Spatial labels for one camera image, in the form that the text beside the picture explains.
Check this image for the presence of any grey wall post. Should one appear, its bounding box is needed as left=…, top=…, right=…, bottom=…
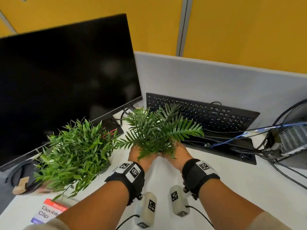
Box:
left=176, top=0, right=194, bottom=57

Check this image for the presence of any black right wrist strap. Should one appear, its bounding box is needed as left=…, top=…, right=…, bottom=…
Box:
left=181, top=158, right=220, bottom=200

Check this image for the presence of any green artificial fern plant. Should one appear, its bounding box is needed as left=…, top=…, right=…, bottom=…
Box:
left=115, top=102, right=205, bottom=161

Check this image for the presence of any black monitor stand base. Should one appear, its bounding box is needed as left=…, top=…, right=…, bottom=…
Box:
left=95, top=118, right=124, bottom=140

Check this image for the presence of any flat black docking device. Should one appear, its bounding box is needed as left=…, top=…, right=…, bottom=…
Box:
left=179, top=131, right=257, bottom=165

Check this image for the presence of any black right camera cable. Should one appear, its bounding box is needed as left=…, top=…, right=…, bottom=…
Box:
left=186, top=205, right=214, bottom=228

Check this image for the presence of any person's left hand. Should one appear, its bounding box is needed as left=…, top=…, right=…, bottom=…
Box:
left=128, top=144, right=159, bottom=173

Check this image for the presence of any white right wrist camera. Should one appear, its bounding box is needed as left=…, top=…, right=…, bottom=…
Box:
left=169, top=184, right=190, bottom=217

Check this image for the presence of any black computer monitor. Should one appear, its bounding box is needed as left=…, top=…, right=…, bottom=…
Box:
left=0, top=13, right=143, bottom=172

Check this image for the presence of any grey desk divider panel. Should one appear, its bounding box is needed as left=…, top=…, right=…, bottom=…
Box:
left=134, top=51, right=307, bottom=132

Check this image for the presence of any black round desk object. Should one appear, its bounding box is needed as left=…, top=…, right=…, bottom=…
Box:
left=6, top=160, right=45, bottom=196

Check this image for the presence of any black left camera cable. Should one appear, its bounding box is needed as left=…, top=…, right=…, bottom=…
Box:
left=116, top=214, right=140, bottom=230

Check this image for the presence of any red and white clip box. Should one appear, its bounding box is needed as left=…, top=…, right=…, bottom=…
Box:
left=30, top=198, right=69, bottom=224

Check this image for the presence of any green bushy artificial plant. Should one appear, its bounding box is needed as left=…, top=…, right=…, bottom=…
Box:
left=33, top=118, right=118, bottom=202

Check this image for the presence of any person's right forearm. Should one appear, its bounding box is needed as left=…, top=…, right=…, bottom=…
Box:
left=199, top=178, right=265, bottom=230

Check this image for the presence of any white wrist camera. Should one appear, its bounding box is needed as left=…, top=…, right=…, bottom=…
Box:
left=169, top=184, right=190, bottom=217
left=134, top=192, right=158, bottom=229

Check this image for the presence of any bundle of black cables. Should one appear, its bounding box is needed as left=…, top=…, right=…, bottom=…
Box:
left=182, top=101, right=307, bottom=183

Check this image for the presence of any black computer keyboard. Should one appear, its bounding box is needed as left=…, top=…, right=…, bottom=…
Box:
left=146, top=92, right=261, bottom=133

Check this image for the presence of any brown cardboard tag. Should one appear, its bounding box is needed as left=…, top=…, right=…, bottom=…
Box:
left=12, top=176, right=31, bottom=195

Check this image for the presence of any person's right hand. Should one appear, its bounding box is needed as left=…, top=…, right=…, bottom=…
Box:
left=160, top=141, right=194, bottom=172

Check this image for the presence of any person's left forearm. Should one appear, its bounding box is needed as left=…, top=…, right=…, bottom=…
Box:
left=56, top=180, right=130, bottom=230

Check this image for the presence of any black wrist strap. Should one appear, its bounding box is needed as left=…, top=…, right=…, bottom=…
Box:
left=105, top=161, right=146, bottom=205
left=181, top=158, right=220, bottom=200

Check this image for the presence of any black left wrist strap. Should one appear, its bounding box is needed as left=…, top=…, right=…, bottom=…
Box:
left=105, top=161, right=146, bottom=205

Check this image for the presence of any blue cable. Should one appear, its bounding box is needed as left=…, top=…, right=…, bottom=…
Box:
left=209, top=122, right=307, bottom=148

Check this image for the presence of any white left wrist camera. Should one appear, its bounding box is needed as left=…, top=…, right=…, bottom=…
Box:
left=134, top=192, right=158, bottom=229

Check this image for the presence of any grey desktop computer case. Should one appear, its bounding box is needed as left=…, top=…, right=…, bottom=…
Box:
left=271, top=99, right=307, bottom=169

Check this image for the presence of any black camera cable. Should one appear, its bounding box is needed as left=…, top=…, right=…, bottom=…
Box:
left=116, top=214, right=140, bottom=230
left=186, top=205, right=214, bottom=228

